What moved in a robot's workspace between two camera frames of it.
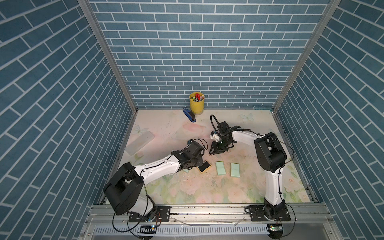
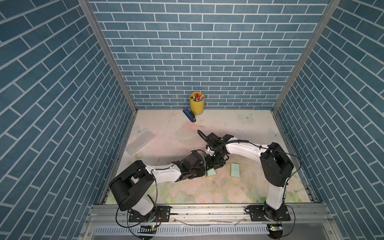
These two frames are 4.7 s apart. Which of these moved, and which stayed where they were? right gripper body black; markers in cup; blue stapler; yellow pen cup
Moved: right gripper body black
Stayed: blue stapler; yellow pen cup; markers in cup
